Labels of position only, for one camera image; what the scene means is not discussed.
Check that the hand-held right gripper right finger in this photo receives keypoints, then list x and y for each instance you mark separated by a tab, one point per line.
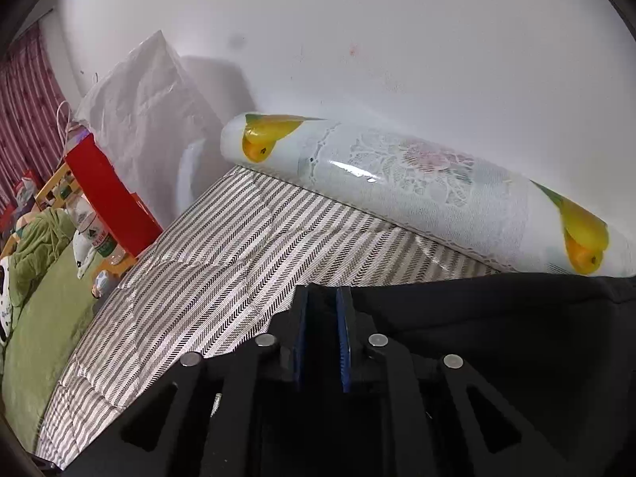
344	340

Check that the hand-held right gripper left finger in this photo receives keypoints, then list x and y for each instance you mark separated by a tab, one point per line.
299	340

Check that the dark navy garment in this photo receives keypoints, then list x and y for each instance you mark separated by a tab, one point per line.
497	318

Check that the grey striped quilt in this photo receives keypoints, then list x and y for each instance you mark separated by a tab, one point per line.
208	278

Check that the rolled floral vinyl tablecloth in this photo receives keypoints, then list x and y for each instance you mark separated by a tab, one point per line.
397	184

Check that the clear plastic water bottle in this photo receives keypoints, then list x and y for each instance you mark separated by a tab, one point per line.
94	231

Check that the red box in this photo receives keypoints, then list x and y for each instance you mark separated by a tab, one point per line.
112	194

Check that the green blanket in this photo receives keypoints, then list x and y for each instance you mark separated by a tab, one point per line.
44	318

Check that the white shopping bag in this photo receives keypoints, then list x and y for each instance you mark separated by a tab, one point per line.
144	114

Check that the yellow wooden rack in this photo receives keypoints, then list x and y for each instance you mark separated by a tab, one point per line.
54	186

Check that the black and white plush toy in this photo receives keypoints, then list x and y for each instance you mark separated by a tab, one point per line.
6	303

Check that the red striped curtain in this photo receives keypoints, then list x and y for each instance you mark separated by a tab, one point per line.
25	119

